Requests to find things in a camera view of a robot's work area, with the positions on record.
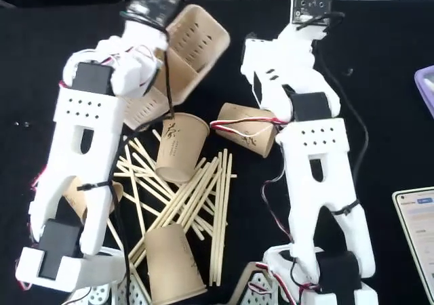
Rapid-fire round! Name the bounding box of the beige slotted plastic basket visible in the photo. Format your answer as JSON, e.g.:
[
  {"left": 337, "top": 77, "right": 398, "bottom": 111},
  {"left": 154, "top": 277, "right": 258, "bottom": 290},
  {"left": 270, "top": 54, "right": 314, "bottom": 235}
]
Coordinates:
[{"left": 121, "top": 3, "right": 232, "bottom": 131}]

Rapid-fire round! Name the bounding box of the brown paper cup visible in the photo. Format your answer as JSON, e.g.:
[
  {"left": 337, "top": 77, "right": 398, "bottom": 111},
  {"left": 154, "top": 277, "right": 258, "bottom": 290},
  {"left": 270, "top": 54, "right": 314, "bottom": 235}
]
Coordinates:
[
  {"left": 143, "top": 222, "right": 208, "bottom": 305},
  {"left": 62, "top": 177, "right": 125, "bottom": 223},
  {"left": 214, "top": 102, "right": 279, "bottom": 159},
  {"left": 155, "top": 112, "right": 211, "bottom": 185}
]

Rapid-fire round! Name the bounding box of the purple plastic container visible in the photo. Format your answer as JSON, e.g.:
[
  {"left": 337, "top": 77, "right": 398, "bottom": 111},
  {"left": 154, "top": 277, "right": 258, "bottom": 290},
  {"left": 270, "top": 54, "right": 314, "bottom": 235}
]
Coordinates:
[{"left": 414, "top": 64, "right": 434, "bottom": 120}]

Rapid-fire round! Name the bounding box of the smartphone with lit screen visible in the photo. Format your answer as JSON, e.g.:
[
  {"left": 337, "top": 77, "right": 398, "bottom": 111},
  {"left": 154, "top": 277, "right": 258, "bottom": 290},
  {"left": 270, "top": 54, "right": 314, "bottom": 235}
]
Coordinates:
[{"left": 391, "top": 187, "right": 434, "bottom": 296}]

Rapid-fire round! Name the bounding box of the black cable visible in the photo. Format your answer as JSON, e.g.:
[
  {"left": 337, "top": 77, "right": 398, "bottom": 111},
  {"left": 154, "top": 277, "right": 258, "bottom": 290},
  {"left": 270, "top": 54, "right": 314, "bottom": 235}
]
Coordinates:
[
  {"left": 297, "top": 11, "right": 370, "bottom": 188},
  {"left": 107, "top": 26, "right": 177, "bottom": 305}
]

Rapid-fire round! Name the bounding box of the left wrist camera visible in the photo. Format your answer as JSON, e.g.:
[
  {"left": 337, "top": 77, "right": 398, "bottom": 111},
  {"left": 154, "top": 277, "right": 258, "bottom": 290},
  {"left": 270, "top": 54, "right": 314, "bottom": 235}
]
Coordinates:
[{"left": 124, "top": 0, "right": 182, "bottom": 26}]

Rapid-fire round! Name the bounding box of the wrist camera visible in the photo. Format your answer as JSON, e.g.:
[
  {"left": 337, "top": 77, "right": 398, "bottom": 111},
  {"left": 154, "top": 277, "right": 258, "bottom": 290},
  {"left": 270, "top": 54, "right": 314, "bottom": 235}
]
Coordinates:
[
  {"left": 290, "top": 0, "right": 335, "bottom": 25},
  {"left": 124, "top": 0, "right": 182, "bottom": 26}
]

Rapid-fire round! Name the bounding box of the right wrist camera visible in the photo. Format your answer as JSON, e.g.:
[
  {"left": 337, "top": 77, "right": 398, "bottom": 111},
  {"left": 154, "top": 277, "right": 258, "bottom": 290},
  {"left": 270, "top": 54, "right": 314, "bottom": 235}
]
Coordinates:
[{"left": 290, "top": 0, "right": 335, "bottom": 25}]

